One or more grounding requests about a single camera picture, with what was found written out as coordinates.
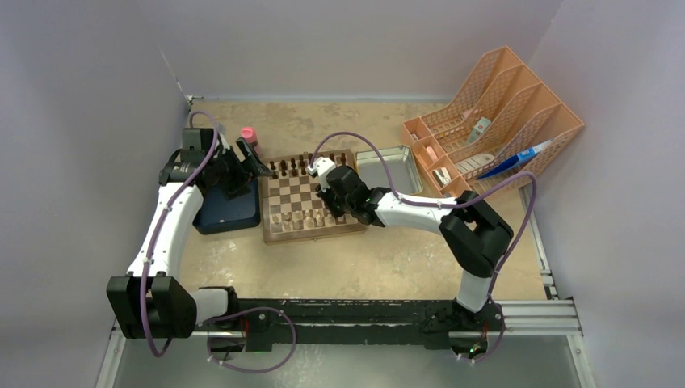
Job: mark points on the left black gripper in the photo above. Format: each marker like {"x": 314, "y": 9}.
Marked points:
{"x": 238, "y": 185}

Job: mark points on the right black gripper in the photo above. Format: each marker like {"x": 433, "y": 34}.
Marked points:
{"x": 325, "y": 194}

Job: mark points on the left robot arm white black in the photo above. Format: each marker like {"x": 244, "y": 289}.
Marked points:
{"x": 205, "y": 184}

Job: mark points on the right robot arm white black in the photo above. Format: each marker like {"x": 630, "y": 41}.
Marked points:
{"x": 474, "y": 232}

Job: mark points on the wooden chess board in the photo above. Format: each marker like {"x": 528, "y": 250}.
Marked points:
{"x": 288, "y": 194}

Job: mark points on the pink capped bottle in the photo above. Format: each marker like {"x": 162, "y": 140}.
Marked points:
{"x": 250, "y": 136}

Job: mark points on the dark blue tin lid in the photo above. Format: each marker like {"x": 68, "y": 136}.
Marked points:
{"x": 219, "y": 214}

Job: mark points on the gold metal tin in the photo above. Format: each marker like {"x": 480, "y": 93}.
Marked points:
{"x": 401, "y": 166}

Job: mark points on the pink eraser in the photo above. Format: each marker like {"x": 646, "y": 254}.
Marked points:
{"x": 431, "y": 153}

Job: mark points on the white stapler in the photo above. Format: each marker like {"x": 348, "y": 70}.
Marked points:
{"x": 442, "y": 176}

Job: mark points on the white card pack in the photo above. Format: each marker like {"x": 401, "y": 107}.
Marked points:
{"x": 478, "y": 129}

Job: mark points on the orange plastic file organizer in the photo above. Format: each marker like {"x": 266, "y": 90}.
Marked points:
{"x": 523, "y": 111}

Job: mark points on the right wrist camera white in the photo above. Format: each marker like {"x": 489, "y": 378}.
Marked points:
{"x": 320, "y": 167}

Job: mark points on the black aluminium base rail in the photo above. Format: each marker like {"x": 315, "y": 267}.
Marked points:
{"x": 432, "y": 324}

